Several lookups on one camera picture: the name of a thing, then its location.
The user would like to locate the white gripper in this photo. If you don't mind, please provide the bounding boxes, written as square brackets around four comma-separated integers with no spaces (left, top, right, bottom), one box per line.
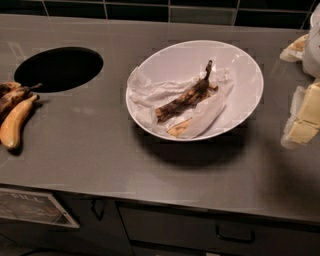
[280,3,320,149]

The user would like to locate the white ceramic bowl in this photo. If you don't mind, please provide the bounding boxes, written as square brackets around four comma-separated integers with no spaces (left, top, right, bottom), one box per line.
[126,40,264,142]

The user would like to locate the brown spotted banana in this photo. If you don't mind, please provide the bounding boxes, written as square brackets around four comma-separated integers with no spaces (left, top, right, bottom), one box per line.
[0,83,42,121]

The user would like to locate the white crumpled paper napkin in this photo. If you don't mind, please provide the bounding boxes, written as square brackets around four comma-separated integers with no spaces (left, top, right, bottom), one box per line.
[127,68,234,140]

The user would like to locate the round black countertop hole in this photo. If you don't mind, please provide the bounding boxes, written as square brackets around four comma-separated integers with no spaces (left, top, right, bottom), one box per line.
[14,47,104,93]

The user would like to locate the blackened banana peel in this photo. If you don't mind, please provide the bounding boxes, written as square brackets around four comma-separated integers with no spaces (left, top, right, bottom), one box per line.
[155,60,213,124]

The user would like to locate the yellow banana piece under napkin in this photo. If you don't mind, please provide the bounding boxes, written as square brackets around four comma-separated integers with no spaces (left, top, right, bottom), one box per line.
[167,118,191,137]

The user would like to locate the black cabinet door handle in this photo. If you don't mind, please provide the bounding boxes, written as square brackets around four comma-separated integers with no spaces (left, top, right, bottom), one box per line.
[91,199,105,221]

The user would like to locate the black drawer handle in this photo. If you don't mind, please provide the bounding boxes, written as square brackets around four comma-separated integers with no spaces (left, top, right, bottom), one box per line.
[215,225,256,244]

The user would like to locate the dark overripe banana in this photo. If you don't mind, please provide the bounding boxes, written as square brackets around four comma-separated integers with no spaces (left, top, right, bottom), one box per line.
[0,81,21,98]

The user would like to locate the framed label sign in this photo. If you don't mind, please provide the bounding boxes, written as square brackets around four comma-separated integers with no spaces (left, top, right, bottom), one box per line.
[0,188,80,228]

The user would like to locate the yellow ripe banana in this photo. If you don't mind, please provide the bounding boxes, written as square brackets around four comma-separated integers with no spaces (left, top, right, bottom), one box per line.
[0,95,39,150]

